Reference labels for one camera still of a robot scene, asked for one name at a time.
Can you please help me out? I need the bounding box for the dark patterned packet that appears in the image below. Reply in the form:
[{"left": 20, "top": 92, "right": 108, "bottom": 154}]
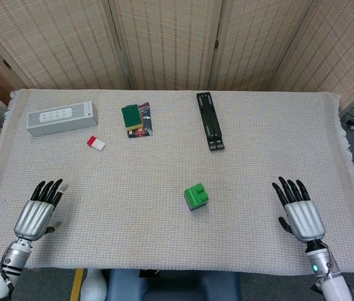
[{"left": 127, "top": 101, "right": 154, "bottom": 139}]

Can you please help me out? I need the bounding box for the blue padded seat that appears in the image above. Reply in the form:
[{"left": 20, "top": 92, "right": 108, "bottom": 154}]
[{"left": 106, "top": 268, "right": 242, "bottom": 301}]

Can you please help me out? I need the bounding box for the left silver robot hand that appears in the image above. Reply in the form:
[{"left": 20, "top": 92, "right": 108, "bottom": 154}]
[{"left": 13, "top": 178, "right": 70, "bottom": 241}]

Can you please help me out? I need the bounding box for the black floor cable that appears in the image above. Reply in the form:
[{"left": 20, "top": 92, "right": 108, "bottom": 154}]
[{"left": 341, "top": 106, "right": 354, "bottom": 126}]

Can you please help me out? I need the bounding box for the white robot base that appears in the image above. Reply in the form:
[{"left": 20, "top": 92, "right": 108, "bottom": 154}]
[{"left": 80, "top": 268, "right": 108, "bottom": 301}]

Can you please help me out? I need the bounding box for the bamboo screen panel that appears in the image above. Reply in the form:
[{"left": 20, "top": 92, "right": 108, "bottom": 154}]
[
  {"left": 272, "top": 0, "right": 354, "bottom": 111},
  {"left": 109, "top": 0, "right": 227, "bottom": 91},
  {"left": 209, "top": 0, "right": 321, "bottom": 92},
  {"left": 0, "top": 0, "right": 133, "bottom": 90}
]

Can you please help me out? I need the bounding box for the white woven table cloth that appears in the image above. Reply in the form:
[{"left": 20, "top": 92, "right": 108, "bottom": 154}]
[{"left": 0, "top": 88, "right": 354, "bottom": 277}]

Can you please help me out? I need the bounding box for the black folding stand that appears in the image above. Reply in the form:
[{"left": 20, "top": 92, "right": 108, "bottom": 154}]
[{"left": 195, "top": 92, "right": 227, "bottom": 152}]

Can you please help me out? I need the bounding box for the green toy block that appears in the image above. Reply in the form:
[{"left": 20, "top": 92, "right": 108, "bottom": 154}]
[{"left": 184, "top": 183, "right": 211, "bottom": 208}]

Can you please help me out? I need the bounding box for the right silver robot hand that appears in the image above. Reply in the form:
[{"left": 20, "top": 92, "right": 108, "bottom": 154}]
[{"left": 272, "top": 176, "right": 326, "bottom": 244}]

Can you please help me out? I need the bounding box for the green yellow sponge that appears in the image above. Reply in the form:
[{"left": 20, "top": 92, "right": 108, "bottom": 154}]
[{"left": 121, "top": 105, "right": 143, "bottom": 131}]

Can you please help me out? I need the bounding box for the small red white box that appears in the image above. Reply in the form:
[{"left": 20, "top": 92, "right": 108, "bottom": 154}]
[{"left": 86, "top": 135, "right": 107, "bottom": 151}]

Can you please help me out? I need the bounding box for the grey power strip box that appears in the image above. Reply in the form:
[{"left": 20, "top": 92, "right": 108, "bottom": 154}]
[{"left": 26, "top": 100, "right": 99, "bottom": 137}]

